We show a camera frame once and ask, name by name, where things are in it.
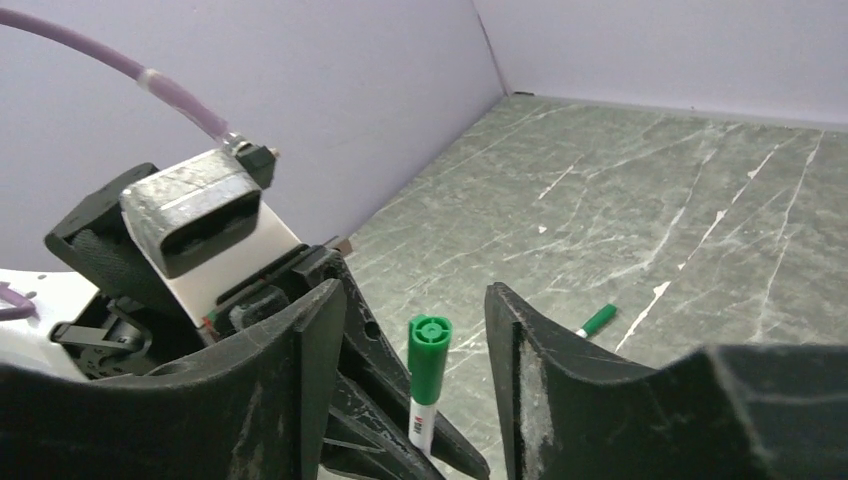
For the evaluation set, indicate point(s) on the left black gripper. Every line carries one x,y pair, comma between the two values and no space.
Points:
253,406

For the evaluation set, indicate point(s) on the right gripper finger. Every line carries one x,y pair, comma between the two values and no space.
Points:
569,409

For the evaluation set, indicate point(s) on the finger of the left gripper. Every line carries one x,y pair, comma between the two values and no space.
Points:
362,442

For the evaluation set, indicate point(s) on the dark green pen cap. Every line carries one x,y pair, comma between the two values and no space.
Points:
598,320
429,339

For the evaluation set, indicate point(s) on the white marker blue end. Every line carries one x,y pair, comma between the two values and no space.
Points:
421,426

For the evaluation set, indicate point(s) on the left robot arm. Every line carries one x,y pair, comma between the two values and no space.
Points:
34,305

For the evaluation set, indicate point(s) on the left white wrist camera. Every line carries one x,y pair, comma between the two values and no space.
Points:
184,215

